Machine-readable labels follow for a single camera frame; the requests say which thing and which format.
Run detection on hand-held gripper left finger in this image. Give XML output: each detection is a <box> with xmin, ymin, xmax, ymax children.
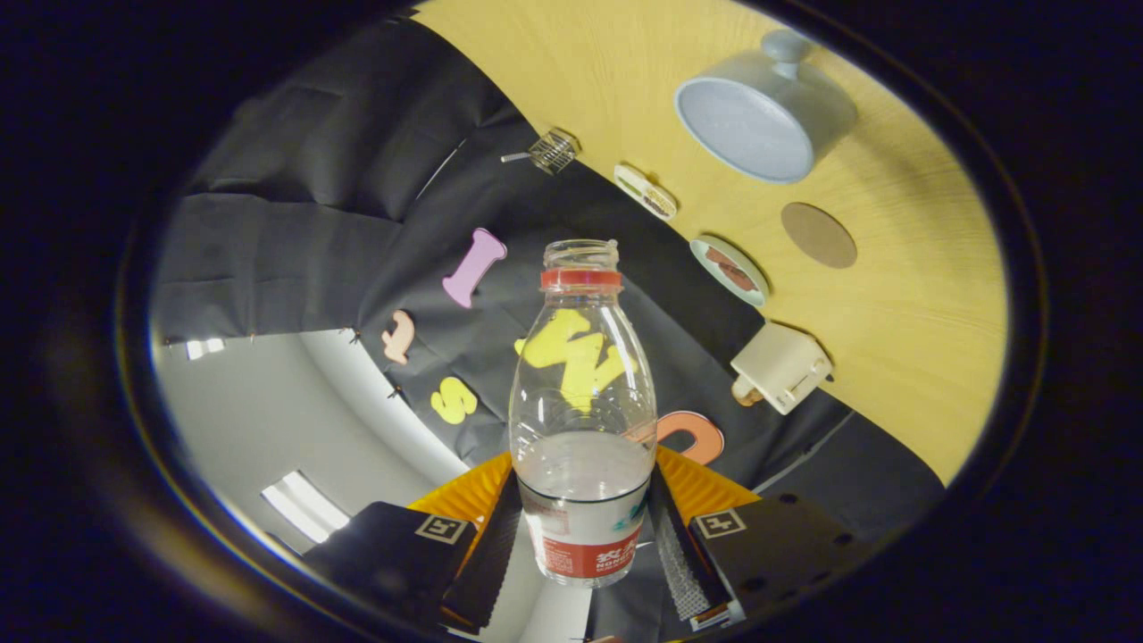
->
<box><xmin>304</xmin><ymin>451</ymin><xmax>523</xmax><ymax>635</ymax></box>

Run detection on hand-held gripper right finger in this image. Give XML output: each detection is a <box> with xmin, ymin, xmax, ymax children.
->
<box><xmin>647</xmin><ymin>447</ymin><xmax>872</xmax><ymax>633</ymax></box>

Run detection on clear plastic juice bottle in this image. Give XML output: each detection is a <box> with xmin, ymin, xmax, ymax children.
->
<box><xmin>509</xmin><ymin>238</ymin><xmax>659</xmax><ymax>589</ymax></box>

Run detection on brown round coaster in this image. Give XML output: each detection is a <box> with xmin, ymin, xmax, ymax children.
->
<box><xmin>781</xmin><ymin>202</ymin><xmax>858</xmax><ymax>270</ymax></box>

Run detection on white cup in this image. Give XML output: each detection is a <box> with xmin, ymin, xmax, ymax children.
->
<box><xmin>674</xmin><ymin>29</ymin><xmax>858</xmax><ymax>185</ymax></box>

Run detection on long ceiling light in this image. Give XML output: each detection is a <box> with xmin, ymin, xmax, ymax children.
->
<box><xmin>261</xmin><ymin>471</ymin><xmax>351</xmax><ymax>544</ymax></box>

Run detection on white toaster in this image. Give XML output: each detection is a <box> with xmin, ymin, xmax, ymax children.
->
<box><xmin>730</xmin><ymin>321</ymin><xmax>834</xmax><ymax>416</ymax></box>

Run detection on pale green plate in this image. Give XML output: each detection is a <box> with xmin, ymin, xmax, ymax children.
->
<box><xmin>688</xmin><ymin>235</ymin><xmax>770</xmax><ymax>308</ymax></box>

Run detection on wooden table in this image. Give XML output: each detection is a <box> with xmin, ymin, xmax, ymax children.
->
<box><xmin>413</xmin><ymin>0</ymin><xmax>1010</xmax><ymax>486</ymax></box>

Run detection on small white divided dish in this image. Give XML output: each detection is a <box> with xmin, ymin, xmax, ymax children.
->
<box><xmin>613</xmin><ymin>163</ymin><xmax>679</xmax><ymax>221</ymax></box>

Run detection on small glass jar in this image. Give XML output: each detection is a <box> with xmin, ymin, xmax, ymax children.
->
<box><xmin>529</xmin><ymin>128</ymin><xmax>581</xmax><ymax>175</ymax></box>

